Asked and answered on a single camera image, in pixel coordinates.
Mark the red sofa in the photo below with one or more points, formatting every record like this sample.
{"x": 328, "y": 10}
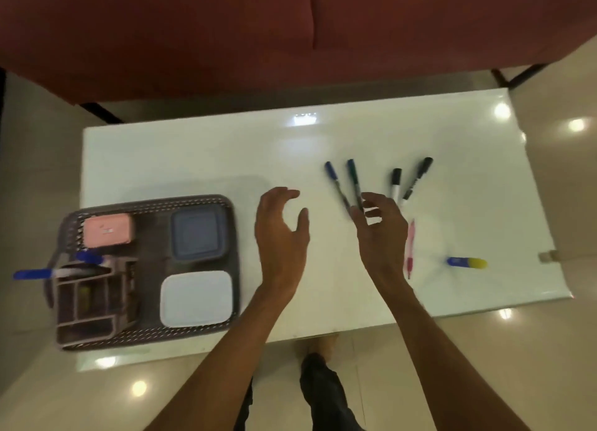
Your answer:
{"x": 280, "y": 29}

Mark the person's left hand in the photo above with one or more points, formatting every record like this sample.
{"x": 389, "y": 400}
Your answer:
{"x": 280, "y": 248}

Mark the grey perforated plastic tray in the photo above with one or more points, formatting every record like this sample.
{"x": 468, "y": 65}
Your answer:
{"x": 151, "y": 258}

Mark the person's left thumb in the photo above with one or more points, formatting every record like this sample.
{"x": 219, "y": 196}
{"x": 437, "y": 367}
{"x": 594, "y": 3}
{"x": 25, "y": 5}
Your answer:
{"x": 303, "y": 223}

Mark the grey plastic desk organizer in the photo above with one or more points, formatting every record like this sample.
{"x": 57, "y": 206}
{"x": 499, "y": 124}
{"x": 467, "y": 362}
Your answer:
{"x": 93, "y": 309}

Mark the person's right hand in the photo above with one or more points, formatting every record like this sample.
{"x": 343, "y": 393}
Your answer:
{"x": 387, "y": 244}

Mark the blue and yellow glue stick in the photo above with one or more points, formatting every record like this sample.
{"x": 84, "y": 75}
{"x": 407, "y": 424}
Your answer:
{"x": 466, "y": 262}

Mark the person's right thumb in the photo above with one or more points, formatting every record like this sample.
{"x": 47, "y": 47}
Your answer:
{"x": 358, "y": 220}

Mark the blue pen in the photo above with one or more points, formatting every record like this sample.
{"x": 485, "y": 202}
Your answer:
{"x": 91, "y": 258}

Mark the person's left forearm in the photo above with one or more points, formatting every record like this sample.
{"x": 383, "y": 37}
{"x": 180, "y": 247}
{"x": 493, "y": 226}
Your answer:
{"x": 224, "y": 365}

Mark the black cap white marker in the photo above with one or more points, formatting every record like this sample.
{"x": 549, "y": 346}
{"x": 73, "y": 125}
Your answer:
{"x": 396, "y": 183}

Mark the green marker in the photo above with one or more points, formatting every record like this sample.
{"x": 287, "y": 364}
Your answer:
{"x": 353, "y": 176}

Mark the person's dark trousers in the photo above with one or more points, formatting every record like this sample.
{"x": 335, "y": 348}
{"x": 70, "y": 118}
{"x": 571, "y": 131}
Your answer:
{"x": 326, "y": 398}

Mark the person's right forearm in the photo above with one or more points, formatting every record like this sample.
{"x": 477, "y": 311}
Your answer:
{"x": 447, "y": 365}

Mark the pink rectangular box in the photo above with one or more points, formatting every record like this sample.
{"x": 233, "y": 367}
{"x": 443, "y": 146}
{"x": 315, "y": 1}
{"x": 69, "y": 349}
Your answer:
{"x": 108, "y": 230}

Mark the blue cap white marker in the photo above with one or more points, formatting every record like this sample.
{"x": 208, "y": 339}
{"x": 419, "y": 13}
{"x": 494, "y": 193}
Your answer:
{"x": 35, "y": 274}

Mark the white square lidded container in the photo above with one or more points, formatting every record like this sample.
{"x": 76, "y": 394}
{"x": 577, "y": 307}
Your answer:
{"x": 196, "y": 300}

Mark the pink pen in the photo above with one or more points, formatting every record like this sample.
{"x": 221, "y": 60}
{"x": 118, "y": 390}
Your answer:
{"x": 410, "y": 251}

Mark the blue-grey square lidded container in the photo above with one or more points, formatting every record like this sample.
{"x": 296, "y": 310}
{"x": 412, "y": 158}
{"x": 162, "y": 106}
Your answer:
{"x": 197, "y": 234}

